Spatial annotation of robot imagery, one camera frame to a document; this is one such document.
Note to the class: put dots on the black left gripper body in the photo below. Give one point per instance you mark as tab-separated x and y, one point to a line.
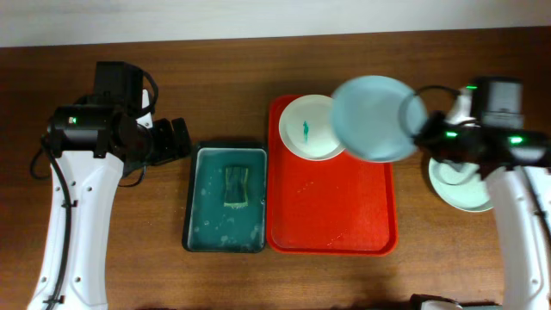
160	145

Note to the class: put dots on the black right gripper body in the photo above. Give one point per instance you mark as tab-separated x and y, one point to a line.
439	141

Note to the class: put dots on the pale green plate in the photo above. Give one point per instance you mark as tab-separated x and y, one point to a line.
459	185

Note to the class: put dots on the light blue plate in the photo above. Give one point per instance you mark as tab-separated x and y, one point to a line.
375	118

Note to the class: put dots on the yellow green sponge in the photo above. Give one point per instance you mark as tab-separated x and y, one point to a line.
236	187

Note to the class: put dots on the white plate with green stain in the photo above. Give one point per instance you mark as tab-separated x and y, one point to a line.
305	128

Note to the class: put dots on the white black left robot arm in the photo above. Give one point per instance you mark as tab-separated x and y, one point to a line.
91	146

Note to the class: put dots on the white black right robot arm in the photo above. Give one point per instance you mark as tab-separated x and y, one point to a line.
485	127

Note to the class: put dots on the dark green water tray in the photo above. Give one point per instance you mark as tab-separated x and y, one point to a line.
209	226

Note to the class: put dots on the red plastic tray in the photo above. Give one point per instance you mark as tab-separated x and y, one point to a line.
339	206

